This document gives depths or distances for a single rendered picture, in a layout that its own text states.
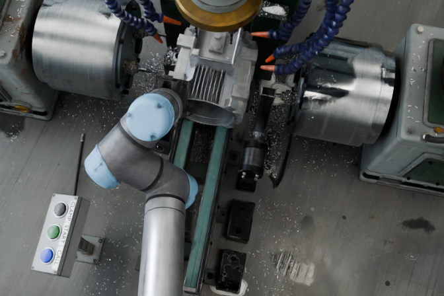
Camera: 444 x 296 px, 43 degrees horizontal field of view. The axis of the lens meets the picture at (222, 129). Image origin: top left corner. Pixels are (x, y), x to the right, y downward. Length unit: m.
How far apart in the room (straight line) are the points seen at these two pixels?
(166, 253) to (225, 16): 0.46
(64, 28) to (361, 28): 0.88
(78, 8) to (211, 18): 0.37
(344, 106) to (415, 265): 0.52
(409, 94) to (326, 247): 0.48
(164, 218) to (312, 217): 0.61
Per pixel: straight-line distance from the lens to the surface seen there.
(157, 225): 1.01
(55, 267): 1.25
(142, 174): 1.02
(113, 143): 0.99
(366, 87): 1.27
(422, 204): 1.62
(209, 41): 1.32
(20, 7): 1.38
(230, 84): 1.32
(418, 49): 1.35
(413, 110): 1.28
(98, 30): 1.30
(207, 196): 1.40
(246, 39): 1.36
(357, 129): 1.30
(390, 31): 1.78
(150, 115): 0.94
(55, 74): 1.36
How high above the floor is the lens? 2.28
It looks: 71 degrees down
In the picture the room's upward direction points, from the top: 4 degrees clockwise
